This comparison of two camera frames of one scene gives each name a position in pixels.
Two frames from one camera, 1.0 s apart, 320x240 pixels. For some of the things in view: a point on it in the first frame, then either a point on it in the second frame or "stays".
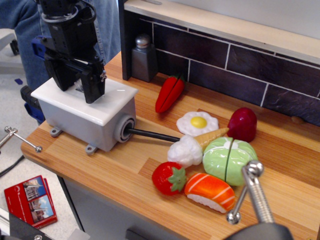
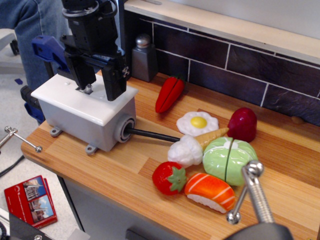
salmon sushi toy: x=207 y=191 stays
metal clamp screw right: x=252 y=170 stays
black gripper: x=75 y=40 → x=93 y=37
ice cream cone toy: x=187 y=151 stays
